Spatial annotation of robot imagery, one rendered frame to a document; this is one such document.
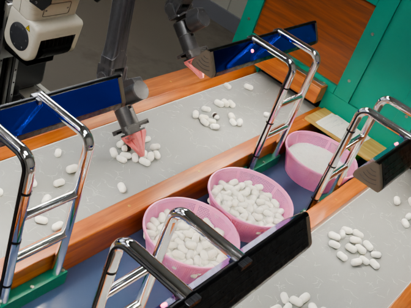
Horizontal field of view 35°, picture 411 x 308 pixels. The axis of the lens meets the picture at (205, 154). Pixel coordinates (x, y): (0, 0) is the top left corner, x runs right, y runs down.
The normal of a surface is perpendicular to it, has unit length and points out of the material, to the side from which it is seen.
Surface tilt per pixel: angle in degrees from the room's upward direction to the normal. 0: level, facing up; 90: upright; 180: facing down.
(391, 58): 90
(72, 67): 0
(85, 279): 0
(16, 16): 90
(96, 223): 0
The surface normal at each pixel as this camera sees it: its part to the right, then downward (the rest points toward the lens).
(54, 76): 0.30, -0.78
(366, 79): -0.61, 0.28
